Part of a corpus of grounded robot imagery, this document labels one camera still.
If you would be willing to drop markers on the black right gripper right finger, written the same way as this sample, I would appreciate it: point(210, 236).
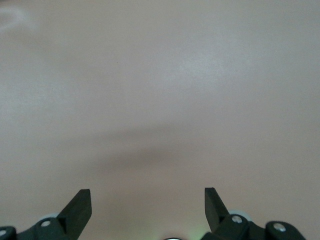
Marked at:
point(213, 212)

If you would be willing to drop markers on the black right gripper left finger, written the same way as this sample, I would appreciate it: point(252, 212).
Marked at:
point(75, 212)

